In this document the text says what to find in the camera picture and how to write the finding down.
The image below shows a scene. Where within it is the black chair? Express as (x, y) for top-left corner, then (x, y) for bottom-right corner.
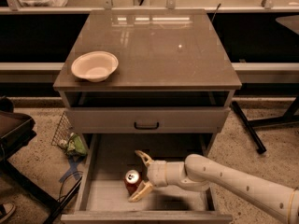
(0, 98), (83, 224)

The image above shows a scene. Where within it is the closed top drawer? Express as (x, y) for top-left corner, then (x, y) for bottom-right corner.
(65, 107), (230, 133)

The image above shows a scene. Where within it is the black drawer handle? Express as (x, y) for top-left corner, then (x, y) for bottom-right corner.
(134, 122), (160, 130)

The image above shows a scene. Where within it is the grey drawer cabinet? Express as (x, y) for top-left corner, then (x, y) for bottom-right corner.
(54, 9), (241, 153)

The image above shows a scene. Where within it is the blue tape cross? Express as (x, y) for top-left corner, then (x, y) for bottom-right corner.
(59, 156), (84, 183)

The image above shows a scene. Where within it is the white paper bowl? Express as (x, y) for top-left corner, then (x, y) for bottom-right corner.
(71, 51), (119, 82)

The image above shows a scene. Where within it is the wire mesh basket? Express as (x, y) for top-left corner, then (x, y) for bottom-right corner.
(51, 113), (72, 146)

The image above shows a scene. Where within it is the black cable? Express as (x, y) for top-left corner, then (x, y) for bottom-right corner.
(57, 170), (84, 203)

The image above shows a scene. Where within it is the red coke can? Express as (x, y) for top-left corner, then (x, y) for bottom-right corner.
(124, 170), (141, 195)

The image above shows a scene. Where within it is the open middle drawer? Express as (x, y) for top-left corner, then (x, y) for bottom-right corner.
(61, 133), (232, 224)

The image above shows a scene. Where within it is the shoe at bottom left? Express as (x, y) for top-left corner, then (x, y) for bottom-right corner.
(0, 203), (16, 223)

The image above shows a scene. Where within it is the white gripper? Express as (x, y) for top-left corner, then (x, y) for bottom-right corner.
(128, 150), (168, 203)

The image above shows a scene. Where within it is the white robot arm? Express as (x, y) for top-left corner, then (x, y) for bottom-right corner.
(129, 150), (299, 224)

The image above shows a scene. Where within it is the green chip bag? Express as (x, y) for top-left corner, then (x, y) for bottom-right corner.
(58, 133), (87, 157)

